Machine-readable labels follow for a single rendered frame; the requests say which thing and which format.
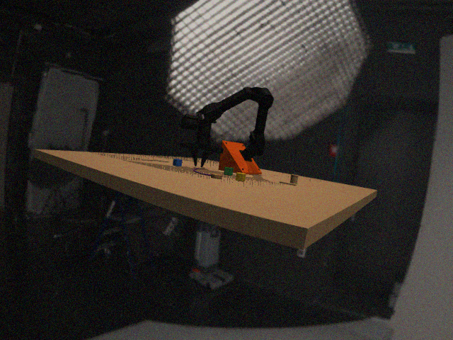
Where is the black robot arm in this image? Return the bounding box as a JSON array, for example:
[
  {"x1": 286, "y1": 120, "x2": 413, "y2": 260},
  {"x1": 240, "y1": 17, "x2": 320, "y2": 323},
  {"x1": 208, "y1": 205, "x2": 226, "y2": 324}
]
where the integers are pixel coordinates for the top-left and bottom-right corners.
[{"x1": 181, "y1": 87, "x2": 274, "y2": 162}]

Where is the small yellow block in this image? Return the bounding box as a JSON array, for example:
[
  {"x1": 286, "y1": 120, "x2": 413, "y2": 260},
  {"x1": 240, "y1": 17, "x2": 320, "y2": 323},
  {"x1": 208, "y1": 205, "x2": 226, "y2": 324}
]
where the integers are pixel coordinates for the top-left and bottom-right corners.
[{"x1": 236, "y1": 172, "x2": 246, "y2": 181}]

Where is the green block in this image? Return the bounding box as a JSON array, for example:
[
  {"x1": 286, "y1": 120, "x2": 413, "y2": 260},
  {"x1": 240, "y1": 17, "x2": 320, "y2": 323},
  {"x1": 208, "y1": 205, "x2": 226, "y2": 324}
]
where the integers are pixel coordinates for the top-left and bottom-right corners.
[{"x1": 224, "y1": 167, "x2": 234, "y2": 176}]

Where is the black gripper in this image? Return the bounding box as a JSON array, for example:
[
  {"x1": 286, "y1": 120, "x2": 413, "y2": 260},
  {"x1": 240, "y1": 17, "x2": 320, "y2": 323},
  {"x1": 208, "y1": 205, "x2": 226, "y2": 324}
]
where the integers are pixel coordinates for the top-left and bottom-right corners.
[{"x1": 180, "y1": 131, "x2": 223, "y2": 167}]

